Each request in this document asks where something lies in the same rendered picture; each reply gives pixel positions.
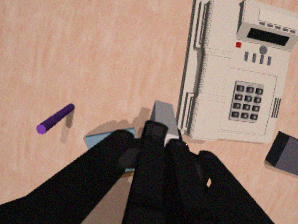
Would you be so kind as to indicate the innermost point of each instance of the purple cylinder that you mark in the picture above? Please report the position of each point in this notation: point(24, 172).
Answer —
point(46, 125)

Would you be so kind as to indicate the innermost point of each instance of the light blue sticky note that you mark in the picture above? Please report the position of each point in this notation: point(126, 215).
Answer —
point(92, 140)

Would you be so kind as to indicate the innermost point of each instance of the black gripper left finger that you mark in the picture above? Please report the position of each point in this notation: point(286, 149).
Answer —
point(71, 194)

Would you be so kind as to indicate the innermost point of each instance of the beige telephone handset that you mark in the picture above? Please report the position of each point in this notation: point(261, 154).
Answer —
point(217, 40)

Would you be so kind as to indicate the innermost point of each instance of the beige desk phone body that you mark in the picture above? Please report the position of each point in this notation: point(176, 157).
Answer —
point(257, 72)

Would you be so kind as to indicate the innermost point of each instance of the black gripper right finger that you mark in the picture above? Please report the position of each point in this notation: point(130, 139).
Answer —
point(183, 197)

